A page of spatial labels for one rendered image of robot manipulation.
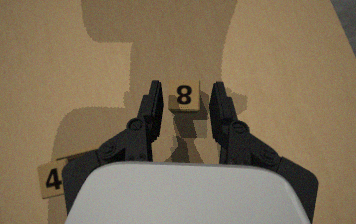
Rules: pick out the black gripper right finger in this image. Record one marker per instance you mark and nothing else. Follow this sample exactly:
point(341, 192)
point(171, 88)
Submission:
point(240, 147)

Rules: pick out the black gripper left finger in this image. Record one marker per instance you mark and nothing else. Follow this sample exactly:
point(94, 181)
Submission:
point(132, 144)

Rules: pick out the tan cube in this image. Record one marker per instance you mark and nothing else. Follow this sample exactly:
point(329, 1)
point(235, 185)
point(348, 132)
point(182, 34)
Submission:
point(184, 96)
point(50, 178)

